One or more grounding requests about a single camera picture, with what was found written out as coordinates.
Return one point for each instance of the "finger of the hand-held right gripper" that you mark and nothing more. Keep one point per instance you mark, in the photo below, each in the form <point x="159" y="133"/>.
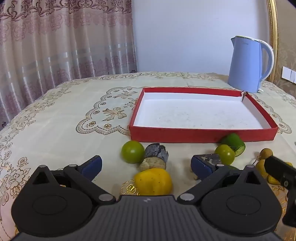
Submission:
<point x="277" y="169"/>

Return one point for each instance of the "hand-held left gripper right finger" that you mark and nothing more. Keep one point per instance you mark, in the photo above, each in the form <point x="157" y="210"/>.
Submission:
<point x="201" y="169"/>

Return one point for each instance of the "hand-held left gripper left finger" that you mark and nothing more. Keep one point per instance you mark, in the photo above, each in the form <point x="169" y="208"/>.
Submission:
<point x="92" y="168"/>

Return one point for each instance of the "dark sugarcane piece white marks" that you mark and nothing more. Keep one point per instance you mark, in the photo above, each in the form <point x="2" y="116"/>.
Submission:
<point x="211" y="158"/>

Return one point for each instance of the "yellow fruit piece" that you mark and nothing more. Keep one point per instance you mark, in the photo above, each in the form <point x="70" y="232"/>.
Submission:
<point x="152" y="182"/>
<point x="260" y="168"/>

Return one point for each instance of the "brown longan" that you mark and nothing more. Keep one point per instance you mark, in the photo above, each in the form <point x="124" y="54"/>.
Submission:
<point x="266" y="153"/>

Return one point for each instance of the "green round fruit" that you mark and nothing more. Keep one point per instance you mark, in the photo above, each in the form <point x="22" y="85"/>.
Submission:
<point x="224" y="154"/>
<point x="132" y="151"/>

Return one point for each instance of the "red shallow box tray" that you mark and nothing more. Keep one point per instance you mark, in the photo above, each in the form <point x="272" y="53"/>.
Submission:
<point x="196" y="111"/>

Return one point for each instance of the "blue electric kettle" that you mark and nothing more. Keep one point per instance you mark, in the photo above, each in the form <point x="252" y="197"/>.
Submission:
<point x="245" y="64"/>

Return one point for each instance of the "pink floral curtain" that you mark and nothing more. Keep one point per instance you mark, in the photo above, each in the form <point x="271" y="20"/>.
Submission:
<point x="57" y="46"/>

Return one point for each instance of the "gold moulding strip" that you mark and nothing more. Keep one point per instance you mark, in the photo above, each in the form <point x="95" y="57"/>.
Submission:
<point x="272" y="27"/>

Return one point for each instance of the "white wall switch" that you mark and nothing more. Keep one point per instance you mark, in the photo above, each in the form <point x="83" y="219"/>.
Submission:
<point x="289" y="74"/>

